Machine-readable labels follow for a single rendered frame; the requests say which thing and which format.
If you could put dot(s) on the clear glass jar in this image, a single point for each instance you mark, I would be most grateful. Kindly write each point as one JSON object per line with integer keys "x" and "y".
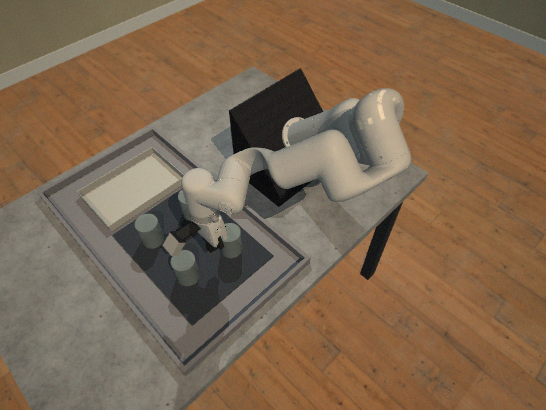
{"x": 183, "y": 205}
{"x": 149, "y": 230}
{"x": 185, "y": 268}
{"x": 233, "y": 245}

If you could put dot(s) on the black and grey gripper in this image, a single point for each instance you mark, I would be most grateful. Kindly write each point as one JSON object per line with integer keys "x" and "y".
{"x": 212, "y": 234}

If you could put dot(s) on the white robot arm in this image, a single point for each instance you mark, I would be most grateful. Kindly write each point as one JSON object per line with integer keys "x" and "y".
{"x": 327, "y": 156}

